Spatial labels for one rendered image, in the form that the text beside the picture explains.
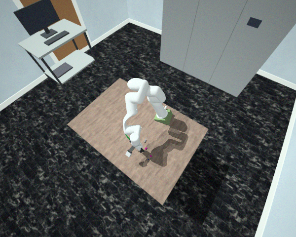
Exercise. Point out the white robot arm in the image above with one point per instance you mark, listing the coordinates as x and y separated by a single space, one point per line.
155 96

